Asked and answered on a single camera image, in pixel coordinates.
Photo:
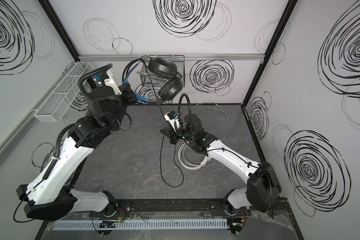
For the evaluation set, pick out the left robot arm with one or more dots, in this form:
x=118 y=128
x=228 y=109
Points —
x=47 y=197

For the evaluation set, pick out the black corner frame post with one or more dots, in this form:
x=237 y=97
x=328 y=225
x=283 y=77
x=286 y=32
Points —
x=51 y=14

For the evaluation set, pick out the white slotted cable duct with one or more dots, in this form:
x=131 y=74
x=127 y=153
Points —
x=174 y=224

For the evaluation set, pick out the aluminium wall rail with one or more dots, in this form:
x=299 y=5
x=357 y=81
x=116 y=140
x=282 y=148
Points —
x=190 y=57
x=21 y=129

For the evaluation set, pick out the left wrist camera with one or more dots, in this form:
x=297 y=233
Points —
x=109 y=81

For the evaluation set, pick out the black blue gaming headset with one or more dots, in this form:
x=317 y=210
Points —
x=163 y=95

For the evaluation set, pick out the black wire basket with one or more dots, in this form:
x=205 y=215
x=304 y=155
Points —
x=157 y=71

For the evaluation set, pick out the right black corner post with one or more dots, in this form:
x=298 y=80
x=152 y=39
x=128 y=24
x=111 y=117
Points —
x=291 y=4

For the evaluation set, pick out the aluminium wall rail left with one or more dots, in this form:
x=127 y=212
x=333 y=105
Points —
x=21 y=129

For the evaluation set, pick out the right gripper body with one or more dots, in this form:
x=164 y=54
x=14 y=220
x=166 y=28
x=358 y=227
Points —
x=170 y=132

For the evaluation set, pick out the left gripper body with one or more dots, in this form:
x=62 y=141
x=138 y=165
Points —
x=129 y=98

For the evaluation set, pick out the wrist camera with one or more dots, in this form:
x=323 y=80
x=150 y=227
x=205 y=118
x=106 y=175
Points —
x=173 y=119
x=109 y=81

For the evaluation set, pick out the aluminium wall rail back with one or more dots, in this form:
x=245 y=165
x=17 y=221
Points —
x=190 y=57

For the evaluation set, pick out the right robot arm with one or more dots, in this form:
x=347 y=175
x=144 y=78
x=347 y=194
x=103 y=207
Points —
x=199 y=147

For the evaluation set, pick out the white headphones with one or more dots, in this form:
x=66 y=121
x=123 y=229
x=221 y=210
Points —
x=191 y=161

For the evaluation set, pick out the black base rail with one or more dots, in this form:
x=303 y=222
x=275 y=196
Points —
x=204 y=207

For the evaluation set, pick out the white mesh wall tray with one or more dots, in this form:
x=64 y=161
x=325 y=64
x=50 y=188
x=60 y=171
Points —
x=54 y=107

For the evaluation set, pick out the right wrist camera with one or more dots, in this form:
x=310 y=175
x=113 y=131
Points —
x=173 y=119

